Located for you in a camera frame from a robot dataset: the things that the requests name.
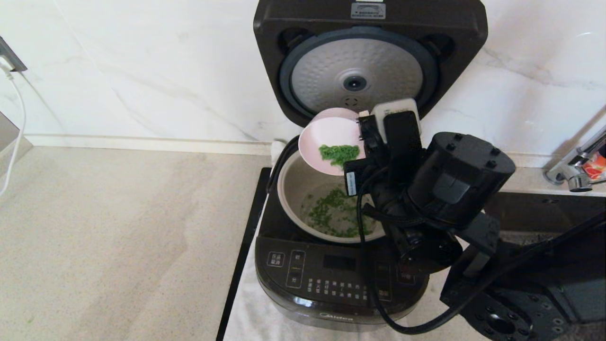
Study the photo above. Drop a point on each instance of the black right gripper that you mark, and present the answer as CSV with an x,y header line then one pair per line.
x,y
367,177

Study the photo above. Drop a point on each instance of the pink bowl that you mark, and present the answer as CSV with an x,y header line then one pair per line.
x,y
326,132

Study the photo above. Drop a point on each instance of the black rice cooker lid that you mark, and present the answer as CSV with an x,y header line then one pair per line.
x,y
369,19

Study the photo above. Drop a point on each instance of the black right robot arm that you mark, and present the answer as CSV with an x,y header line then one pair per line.
x,y
454,180

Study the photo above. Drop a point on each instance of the white inner pot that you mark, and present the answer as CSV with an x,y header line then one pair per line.
x,y
293,189

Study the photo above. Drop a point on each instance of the black rice cooker body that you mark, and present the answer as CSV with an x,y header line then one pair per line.
x,y
307,279

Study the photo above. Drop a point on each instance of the chopped green vegetables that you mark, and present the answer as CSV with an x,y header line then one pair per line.
x,y
338,152

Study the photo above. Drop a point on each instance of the chrome faucet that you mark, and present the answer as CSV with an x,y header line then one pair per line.
x,y
565,169

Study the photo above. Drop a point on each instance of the white towel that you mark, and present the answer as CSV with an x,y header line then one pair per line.
x,y
251,312

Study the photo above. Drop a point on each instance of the grey metal panel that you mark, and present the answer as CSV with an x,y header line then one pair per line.
x,y
7,136

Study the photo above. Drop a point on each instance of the dark wall socket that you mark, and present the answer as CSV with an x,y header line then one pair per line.
x,y
9,56

